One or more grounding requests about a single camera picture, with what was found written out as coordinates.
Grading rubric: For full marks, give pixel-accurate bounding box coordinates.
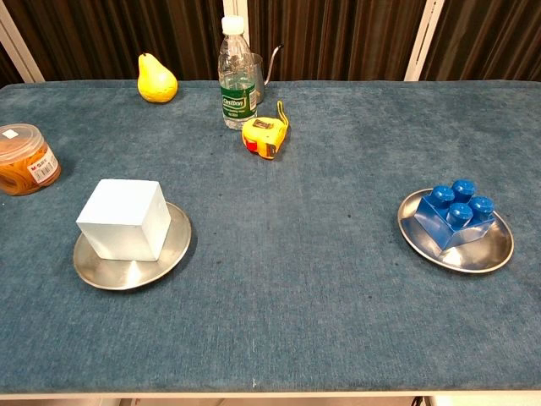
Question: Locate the clear plastic water bottle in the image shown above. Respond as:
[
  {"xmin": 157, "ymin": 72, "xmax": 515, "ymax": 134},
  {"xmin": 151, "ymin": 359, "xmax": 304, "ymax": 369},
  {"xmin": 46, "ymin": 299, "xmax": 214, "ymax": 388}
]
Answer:
[{"xmin": 217, "ymin": 15, "xmax": 258, "ymax": 131}]

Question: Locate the blue felt table cloth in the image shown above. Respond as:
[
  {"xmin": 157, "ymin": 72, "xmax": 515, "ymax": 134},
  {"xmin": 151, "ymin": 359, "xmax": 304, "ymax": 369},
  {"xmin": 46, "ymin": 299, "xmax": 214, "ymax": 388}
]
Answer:
[{"xmin": 0, "ymin": 80, "xmax": 541, "ymax": 394}]

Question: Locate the round steel plate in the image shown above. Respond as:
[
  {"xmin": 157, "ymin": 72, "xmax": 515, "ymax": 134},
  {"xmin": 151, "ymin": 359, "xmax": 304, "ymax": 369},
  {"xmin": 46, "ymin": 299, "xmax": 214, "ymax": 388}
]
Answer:
[
  {"xmin": 73, "ymin": 201, "xmax": 193, "ymax": 291},
  {"xmin": 396, "ymin": 188, "xmax": 516, "ymax": 274}
]

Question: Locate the yellow pear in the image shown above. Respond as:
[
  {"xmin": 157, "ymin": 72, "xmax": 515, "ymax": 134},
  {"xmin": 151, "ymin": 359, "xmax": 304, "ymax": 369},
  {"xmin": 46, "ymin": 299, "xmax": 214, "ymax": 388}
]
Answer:
[{"xmin": 137, "ymin": 52, "xmax": 179, "ymax": 103}]

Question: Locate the yellow tape measure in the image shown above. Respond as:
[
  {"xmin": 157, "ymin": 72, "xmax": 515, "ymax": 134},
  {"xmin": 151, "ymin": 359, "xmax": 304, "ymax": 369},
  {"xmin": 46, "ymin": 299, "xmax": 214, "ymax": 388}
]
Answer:
[{"xmin": 241, "ymin": 100, "xmax": 291, "ymax": 161}]

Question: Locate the steel gooseneck pitcher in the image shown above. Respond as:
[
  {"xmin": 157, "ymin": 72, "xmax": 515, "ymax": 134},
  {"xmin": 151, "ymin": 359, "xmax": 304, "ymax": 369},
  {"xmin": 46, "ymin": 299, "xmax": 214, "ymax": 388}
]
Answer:
[{"xmin": 249, "ymin": 43, "xmax": 285, "ymax": 105}]

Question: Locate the blue studded building brick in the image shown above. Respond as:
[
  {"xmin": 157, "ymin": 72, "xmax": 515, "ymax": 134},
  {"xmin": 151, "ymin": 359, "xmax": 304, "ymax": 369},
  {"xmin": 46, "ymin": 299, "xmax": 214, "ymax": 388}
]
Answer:
[{"xmin": 413, "ymin": 179, "xmax": 495, "ymax": 255}]

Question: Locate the light blue sponge block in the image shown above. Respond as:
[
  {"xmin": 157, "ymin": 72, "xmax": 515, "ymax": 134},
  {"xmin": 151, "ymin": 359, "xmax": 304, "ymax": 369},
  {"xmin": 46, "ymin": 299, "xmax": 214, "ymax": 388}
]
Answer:
[{"xmin": 75, "ymin": 178, "xmax": 172, "ymax": 263}]

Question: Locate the black pleated curtain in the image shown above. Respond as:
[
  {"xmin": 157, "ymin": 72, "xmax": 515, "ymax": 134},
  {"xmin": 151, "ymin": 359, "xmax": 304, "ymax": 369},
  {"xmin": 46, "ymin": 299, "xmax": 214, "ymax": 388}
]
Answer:
[{"xmin": 0, "ymin": 0, "xmax": 541, "ymax": 88}]

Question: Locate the clear jar of rubber bands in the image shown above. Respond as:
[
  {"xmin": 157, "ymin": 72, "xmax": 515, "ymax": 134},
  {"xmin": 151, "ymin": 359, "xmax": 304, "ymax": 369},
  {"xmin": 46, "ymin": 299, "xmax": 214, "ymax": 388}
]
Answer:
[{"xmin": 0, "ymin": 123, "xmax": 63, "ymax": 196}]

